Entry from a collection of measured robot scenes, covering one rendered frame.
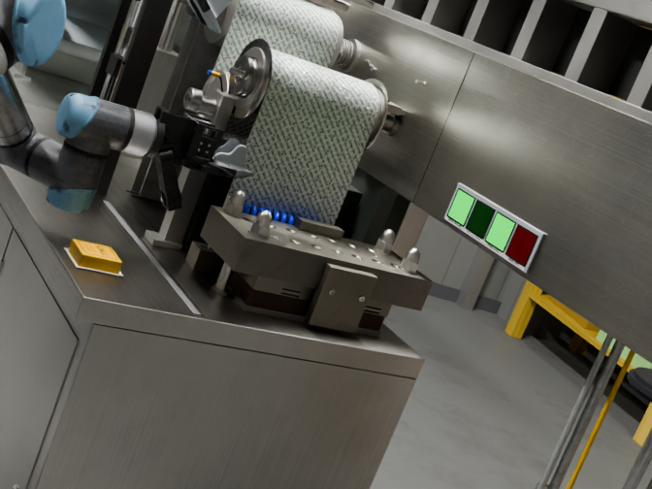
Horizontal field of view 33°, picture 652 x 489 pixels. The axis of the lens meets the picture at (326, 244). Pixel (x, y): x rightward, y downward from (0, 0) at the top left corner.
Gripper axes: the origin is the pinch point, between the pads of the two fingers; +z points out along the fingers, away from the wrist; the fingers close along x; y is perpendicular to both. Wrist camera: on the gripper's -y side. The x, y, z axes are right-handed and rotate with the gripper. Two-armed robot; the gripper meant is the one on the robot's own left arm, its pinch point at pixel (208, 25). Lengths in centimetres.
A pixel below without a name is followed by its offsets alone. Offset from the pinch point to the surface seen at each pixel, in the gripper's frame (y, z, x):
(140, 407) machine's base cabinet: -45, 36, -31
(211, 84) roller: -1.6, 17.1, 17.8
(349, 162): 10.7, 35.8, -4.4
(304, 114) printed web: 7.0, 22.2, -4.4
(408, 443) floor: 15, 224, 117
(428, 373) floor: 51, 270, 192
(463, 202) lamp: 20, 41, -28
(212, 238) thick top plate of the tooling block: -19.6, 27.6, -13.9
